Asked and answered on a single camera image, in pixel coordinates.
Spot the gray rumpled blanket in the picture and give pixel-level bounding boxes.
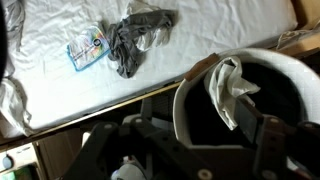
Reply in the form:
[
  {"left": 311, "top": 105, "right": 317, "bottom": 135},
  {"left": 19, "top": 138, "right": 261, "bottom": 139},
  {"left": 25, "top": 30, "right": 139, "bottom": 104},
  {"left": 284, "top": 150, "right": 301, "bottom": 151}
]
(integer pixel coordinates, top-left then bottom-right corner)
[{"left": 0, "top": 78, "right": 35, "bottom": 138}]

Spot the white woven laundry basket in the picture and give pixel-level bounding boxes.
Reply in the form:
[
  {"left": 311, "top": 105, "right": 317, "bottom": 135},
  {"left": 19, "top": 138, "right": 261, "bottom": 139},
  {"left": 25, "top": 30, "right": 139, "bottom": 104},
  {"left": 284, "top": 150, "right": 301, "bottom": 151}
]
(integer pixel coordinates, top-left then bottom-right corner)
[{"left": 172, "top": 47, "right": 320, "bottom": 158}]

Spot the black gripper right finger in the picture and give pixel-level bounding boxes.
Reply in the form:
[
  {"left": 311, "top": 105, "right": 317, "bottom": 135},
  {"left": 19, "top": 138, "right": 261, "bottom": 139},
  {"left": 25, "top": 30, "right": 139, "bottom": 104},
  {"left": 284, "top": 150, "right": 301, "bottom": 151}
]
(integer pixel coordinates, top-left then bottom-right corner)
[{"left": 234, "top": 98, "right": 320, "bottom": 180}]

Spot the brown basket handle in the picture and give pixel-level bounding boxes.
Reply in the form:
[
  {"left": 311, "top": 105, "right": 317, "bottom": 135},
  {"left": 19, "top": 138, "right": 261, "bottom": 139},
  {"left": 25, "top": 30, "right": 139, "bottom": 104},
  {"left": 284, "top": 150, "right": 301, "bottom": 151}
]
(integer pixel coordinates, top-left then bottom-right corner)
[{"left": 183, "top": 52, "right": 221, "bottom": 82}]

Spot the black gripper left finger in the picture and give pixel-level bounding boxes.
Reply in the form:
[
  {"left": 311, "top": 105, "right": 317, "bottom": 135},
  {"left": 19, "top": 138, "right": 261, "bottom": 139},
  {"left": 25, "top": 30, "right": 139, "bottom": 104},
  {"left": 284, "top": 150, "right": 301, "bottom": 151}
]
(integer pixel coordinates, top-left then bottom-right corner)
[{"left": 62, "top": 114, "right": 218, "bottom": 180}]

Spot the bed with white sheet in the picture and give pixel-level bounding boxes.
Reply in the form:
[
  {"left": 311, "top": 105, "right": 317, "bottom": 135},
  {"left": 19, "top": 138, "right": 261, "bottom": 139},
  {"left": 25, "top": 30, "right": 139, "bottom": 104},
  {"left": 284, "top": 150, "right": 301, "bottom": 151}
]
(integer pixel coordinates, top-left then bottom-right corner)
[{"left": 0, "top": 0, "right": 299, "bottom": 138}]

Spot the grey garment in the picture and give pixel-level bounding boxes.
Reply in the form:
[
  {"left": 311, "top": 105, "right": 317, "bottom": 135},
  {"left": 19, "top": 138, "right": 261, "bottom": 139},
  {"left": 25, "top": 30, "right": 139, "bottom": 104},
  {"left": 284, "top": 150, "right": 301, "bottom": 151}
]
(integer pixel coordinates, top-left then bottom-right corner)
[{"left": 106, "top": 8, "right": 178, "bottom": 80}]

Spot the cream white cloth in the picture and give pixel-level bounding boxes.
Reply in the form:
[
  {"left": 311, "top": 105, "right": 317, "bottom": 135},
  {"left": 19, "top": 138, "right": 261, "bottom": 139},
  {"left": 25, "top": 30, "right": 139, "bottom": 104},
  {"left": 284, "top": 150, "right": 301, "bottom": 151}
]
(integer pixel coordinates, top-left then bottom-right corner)
[{"left": 203, "top": 55, "right": 262, "bottom": 131}]

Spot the white pillow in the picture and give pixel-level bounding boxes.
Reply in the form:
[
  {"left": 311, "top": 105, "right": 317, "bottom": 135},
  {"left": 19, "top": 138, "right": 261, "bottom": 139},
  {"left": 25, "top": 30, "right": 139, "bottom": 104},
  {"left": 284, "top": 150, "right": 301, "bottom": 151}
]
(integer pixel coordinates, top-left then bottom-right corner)
[{"left": 0, "top": 0, "right": 26, "bottom": 78}]

